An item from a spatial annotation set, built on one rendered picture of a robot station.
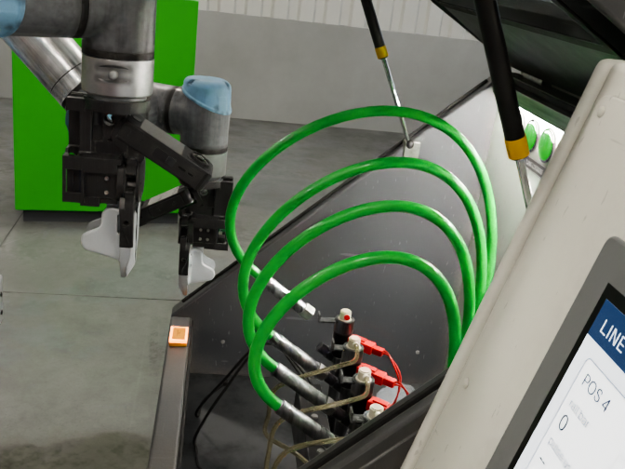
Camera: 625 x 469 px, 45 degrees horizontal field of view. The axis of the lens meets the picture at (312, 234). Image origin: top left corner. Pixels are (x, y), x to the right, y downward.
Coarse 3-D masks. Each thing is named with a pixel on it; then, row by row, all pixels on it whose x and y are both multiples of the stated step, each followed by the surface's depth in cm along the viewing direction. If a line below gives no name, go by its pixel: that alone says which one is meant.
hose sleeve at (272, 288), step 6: (270, 282) 103; (276, 282) 104; (270, 288) 104; (276, 288) 104; (282, 288) 104; (276, 294) 104; (282, 294) 104; (300, 300) 106; (294, 306) 105; (300, 306) 105; (300, 312) 106
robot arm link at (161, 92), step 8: (160, 88) 115; (168, 88) 115; (176, 88) 115; (152, 96) 113; (160, 96) 115; (168, 96) 114; (152, 104) 112; (160, 104) 114; (168, 104) 114; (152, 112) 112; (160, 112) 114; (168, 112) 116; (152, 120) 113; (160, 120) 115; (168, 128) 116
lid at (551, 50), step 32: (448, 0) 117; (512, 0) 88; (544, 0) 76; (576, 0) 65; (608, 0) 58; (480, 32) 119; (512, 32) 96; (544, 32) 81; (576, 32) 74; (608, 32) 66; (512, 64) 127; (544, 64) 102; (576, 64) 86
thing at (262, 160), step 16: (352, 112) 96; (368, 112) 96; (384, 112) 96; (400, 112) 97; (416, 112) 97; (304, 128) 96; (320, 128) 97; (448, 128) 98; (288, 144) 97; (464, 144) 99; (256, 160) 98; (480, 160) 100; (480, 176) 101; (240, 192) 98; (496, 224) 104; (496, 240) 105; (240, 256) 102; (256, 272) 103
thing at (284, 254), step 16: (352, 208) 84; (368, 208) 84; (384, 208) 84; (400, 208) 84; (416, 208) 84; (320, 224) 84; (336, 224) 84; (448, 224) 86; (304, 240) 84; (288, 256) 85; (464, 256) 87; (272, 272) 85; (464, 272) 88; (256, 288) 86; (464, 288) 89; (256, 304) 87; (464, 304) 90; (464, 320) 91; (272, 368) 90; (288, 384) 91; (304, 384) 91; (320, 400) 92
